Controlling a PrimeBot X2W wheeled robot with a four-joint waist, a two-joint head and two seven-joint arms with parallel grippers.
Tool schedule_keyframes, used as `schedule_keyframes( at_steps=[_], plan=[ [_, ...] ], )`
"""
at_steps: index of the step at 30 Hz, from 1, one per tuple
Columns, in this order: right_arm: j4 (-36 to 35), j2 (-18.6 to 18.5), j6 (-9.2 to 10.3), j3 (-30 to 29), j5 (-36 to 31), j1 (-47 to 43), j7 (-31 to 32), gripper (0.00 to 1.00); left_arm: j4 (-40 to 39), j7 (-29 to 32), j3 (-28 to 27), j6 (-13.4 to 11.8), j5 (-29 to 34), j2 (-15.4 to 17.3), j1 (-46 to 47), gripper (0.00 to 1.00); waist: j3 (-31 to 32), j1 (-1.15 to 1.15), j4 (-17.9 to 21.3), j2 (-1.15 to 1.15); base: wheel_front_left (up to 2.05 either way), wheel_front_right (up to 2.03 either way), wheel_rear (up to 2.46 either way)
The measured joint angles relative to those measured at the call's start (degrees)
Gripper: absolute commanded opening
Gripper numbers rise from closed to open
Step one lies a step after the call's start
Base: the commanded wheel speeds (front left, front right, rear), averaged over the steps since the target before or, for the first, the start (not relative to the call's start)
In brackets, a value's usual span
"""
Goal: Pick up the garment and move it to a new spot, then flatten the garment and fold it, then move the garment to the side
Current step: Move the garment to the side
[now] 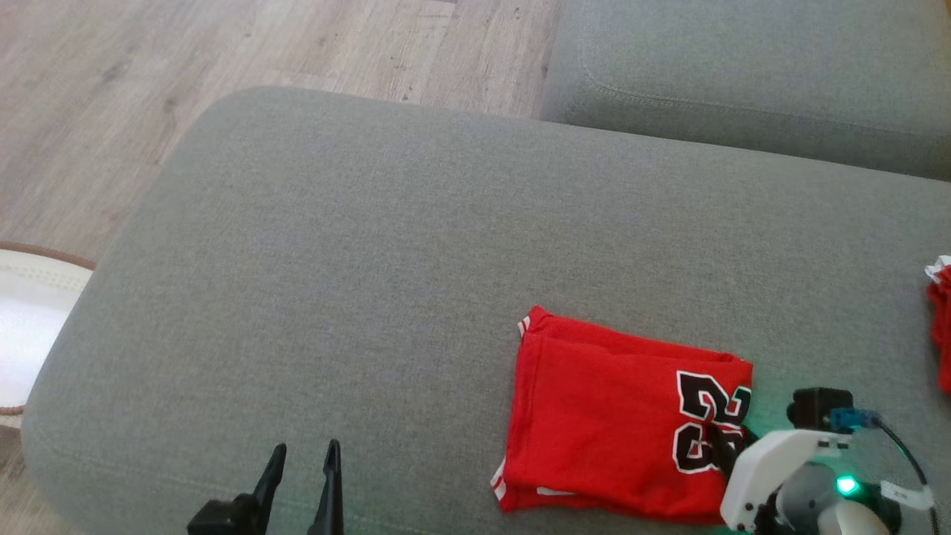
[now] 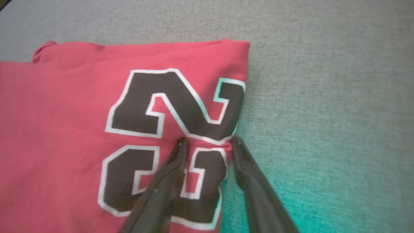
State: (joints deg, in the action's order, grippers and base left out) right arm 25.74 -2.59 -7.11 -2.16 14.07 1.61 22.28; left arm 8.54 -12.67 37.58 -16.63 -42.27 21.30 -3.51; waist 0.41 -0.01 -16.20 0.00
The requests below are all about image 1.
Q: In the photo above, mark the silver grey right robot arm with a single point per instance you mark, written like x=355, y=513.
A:
x=832, y=505

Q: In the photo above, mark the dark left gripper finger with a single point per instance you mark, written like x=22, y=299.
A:
x=330, y=490
x=271, y=479

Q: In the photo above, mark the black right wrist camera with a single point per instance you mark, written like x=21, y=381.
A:
x=817, y=407

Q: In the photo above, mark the long grey sofa seat cushion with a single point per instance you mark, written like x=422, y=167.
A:
x=743, y=67

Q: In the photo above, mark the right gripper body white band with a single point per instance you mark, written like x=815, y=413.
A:
x=765, y=464

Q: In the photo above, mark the plain red white-trimmed garment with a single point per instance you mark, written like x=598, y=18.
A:
x=942, y=327

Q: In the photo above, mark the white basket with brown rim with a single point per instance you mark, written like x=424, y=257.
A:
x=30, y=334

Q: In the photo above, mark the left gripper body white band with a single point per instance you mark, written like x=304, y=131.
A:
x=223, y=518

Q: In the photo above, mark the red jersey with black number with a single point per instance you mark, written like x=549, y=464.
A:
x=609, y=423

